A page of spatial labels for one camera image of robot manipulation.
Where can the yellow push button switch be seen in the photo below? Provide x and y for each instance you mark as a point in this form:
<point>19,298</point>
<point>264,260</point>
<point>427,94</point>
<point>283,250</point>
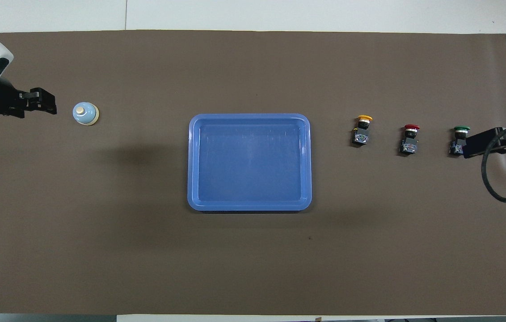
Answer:
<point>362,132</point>

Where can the blue plastic tray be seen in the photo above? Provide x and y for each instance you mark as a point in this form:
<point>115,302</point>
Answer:
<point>248,174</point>

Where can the red push button switch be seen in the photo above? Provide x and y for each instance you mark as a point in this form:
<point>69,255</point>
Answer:
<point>409,141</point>

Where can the green push button switch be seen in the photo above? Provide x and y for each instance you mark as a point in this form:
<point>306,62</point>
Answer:
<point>457,141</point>

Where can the light blue desk bell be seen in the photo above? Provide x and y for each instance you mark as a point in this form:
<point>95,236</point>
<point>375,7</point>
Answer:
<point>85,113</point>

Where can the brown paper table mat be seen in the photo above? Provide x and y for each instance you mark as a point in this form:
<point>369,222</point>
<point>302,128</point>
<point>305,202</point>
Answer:
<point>253,259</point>

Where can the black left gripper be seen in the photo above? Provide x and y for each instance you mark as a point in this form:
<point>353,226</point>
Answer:
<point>2,100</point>

